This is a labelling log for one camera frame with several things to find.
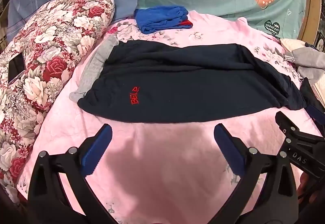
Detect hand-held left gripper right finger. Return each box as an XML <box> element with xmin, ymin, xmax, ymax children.
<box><xmin>214</xmin><ymin>123</ymin><xmax>299</xmax><ymax>224</ymax></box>

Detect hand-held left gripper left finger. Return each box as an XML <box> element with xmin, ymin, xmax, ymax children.
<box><xmin>27</xmin><ymin>123</ymin><xmax>120</xmax><ymax>224</ymax></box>

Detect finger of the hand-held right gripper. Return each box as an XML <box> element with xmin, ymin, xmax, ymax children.
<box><xmin>275</xmin><ymin>111</ymin><xmax>325</xmax><ymax>150</ymax></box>
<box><xmin>305</xmin><ymin>105</ymin><xmax>325</xmax><ymax>136</ymax></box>

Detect navy pants with red embroidery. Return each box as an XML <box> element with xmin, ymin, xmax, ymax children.
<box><xmin>77</xmin><ymin>40</ymin><xmax>307</xmax><ymax>124</ymax></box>

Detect person's right hand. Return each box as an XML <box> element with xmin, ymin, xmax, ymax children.
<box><xmin>298</xmin><ymin>173</ymin><xmax>316</xmax><ymax>204</ymax></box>

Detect folded black garment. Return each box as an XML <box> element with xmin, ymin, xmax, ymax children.
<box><xmin>300</xmin><ymin>77</ymin><xmax>325</xmax><ymax>113</ymax></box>

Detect grey garment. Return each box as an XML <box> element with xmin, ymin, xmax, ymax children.
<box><xmin>284</xmin><ymin>46</ymin><xmax>325</xmax><ymax>78</ymax></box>

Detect pink floral bed sheet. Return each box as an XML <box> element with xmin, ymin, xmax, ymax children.
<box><xmin>19</xmin><ymin>10</ymin><xmax>323</xmax><ymax>224</ymax></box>

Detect cream cloth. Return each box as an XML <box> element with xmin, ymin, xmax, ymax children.
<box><xmin>279</xmin><ymin>38</ymin><xmax>325</xmax><ymax>105</ymax></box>

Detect grey cloth strip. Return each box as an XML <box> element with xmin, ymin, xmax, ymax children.
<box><xmin>69</xmin><ymin>35</ymin><xmax>120</xmax><ymax>102</ymax></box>

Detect dark wooden headboard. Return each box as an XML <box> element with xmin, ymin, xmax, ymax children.
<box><xmin>292</xmin><ymin>0</ymin><xmax>325</xmax><ymax>47</ymax></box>

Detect red floral pillow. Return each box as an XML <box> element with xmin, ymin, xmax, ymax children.
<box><xmin>0</xmin><ymin>0</ymin><xmax>116</xmax><ymax>207</ymax></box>

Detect black phone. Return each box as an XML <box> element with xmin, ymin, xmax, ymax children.
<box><xmin>8</xmin><ymin>53</ymin><xmax>27</xmax><ymax>83</ymax></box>

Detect folded blue garment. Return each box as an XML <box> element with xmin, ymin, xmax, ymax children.
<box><xmin>134</xmin><ymin>5</ymin><xmax>193</xmax><ymax>35</ymax></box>

